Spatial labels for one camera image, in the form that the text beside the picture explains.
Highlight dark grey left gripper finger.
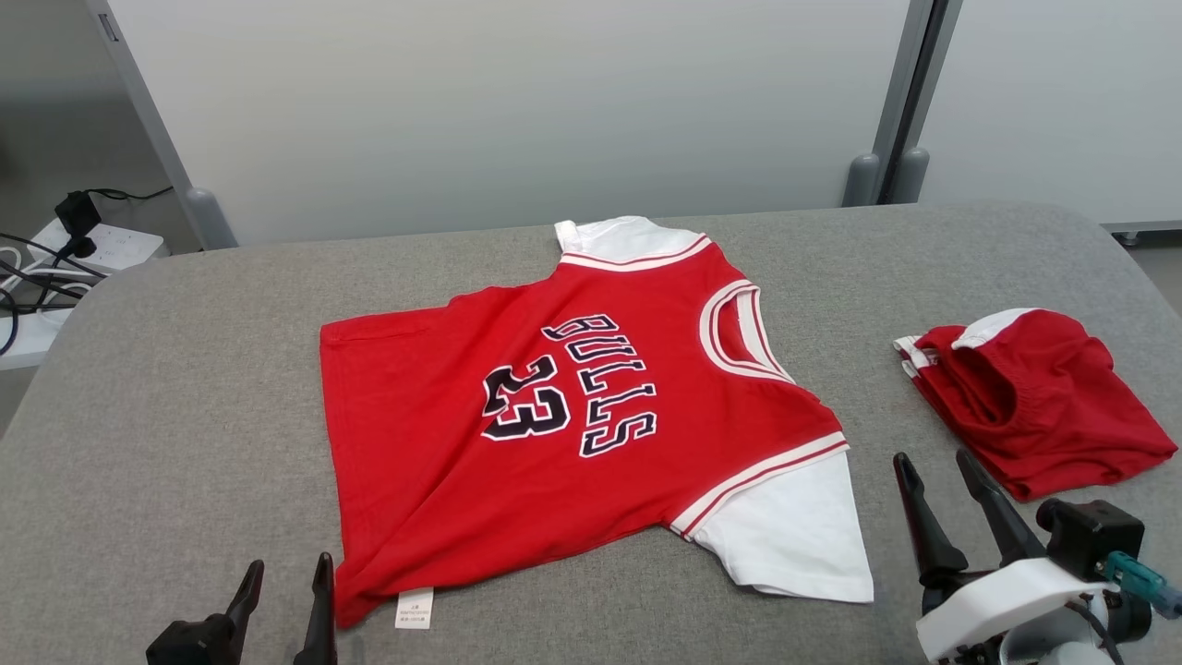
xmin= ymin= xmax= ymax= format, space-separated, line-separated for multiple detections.
xmin=294 ymin=552 xmax=339 ymax=665
xmin=220 ymin=559 xmax=266 ymax=640

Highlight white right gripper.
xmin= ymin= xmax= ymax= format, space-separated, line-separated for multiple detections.
xmin=893 ymin=450 xmax=1119 ymax=665

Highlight red Bulls shorts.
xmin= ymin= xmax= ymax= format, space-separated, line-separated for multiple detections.
xmin=893 ymin=308 xmax=1179 ymax=503

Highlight red Bulls jersey white sleeves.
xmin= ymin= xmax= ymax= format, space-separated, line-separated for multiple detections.
xmin=319 ymin=215 xmax=876 ymax=632

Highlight grey fabric sofa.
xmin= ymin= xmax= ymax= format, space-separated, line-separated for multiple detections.
xmin=0 ymin=201 xmax=1182 ymax=665

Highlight black plug adapter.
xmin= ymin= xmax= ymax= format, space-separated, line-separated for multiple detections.
xmin=53 ymin=189 xmax=105 ymax=260

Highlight grey metal stand legs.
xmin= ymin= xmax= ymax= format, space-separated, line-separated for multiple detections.
xmin=841 ymin=0 xmax=935 ymax=208

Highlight black right camera cable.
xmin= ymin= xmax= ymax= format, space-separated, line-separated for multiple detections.
xmin=1099 ymin=551 xmax=1182 ymax=621

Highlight grey partition post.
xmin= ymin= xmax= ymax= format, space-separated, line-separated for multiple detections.
xmin=86 ymin=0 xmax=238 ymax=251
xmin=888 ymin=0 xmax=952 ymax=206

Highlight white power strip with cables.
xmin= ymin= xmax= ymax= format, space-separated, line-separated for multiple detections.
xmin=0 ymin=185 xmax=176 ymax=357

